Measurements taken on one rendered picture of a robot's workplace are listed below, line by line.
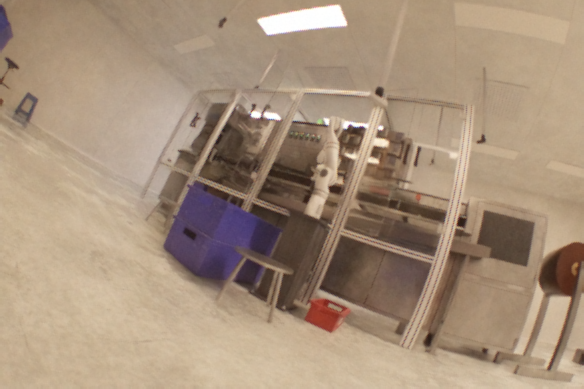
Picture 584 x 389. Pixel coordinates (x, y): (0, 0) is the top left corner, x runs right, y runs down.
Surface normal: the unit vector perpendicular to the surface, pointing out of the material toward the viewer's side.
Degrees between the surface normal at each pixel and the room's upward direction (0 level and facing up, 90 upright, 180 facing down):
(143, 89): 90
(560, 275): 90
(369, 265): 90
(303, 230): 90
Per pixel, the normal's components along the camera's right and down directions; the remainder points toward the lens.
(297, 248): -0.32, -0.39
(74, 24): 0.80, 0.20
